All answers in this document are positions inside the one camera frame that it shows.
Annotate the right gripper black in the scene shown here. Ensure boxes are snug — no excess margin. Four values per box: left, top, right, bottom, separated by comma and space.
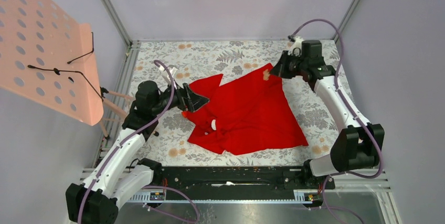
269, 50, 308, 79

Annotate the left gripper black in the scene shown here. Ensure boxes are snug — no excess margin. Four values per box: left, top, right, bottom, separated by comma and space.
152, 79, 209, 115

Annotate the gold orange ornate brooch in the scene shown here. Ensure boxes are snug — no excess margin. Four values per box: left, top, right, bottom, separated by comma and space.
263, 69, 270, 81

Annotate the round orange white brooch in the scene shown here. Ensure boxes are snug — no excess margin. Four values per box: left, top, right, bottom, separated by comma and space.
211, 119, 217, 131

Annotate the red shirt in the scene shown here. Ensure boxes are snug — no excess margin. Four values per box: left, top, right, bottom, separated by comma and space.
182, 63, 308, 155

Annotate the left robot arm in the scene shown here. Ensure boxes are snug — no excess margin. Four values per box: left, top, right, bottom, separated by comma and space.
66, 81, 210, 223

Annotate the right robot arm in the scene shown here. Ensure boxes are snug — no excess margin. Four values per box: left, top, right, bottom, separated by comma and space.
270, 40, 385, 188

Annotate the floral table mat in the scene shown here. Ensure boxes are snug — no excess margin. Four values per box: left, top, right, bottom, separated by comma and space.
114, 40, 375, 167

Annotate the pink perforated music stand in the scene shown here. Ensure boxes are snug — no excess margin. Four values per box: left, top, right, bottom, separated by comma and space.
1, 0, 127, 126

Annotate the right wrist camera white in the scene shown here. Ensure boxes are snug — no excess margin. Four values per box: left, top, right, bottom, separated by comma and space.
288, 36, 304, 56

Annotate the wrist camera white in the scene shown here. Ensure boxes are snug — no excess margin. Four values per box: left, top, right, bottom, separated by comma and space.
288, 36, 304, 56
158, 65, 178, 89

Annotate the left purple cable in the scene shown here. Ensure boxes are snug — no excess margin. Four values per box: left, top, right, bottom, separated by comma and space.
76, 59, 200, 224

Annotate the purple cable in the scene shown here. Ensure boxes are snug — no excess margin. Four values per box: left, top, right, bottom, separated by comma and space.
288, 19, 384, 224
76, 59, 200, 224

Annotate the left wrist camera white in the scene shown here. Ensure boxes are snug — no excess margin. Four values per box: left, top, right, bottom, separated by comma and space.
158, 65, 178, 89

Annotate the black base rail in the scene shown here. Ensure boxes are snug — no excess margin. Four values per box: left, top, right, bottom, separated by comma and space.
130, 166, 335, 204

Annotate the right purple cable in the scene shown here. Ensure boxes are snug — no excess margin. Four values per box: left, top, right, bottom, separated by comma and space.
288, 19, 384, 224

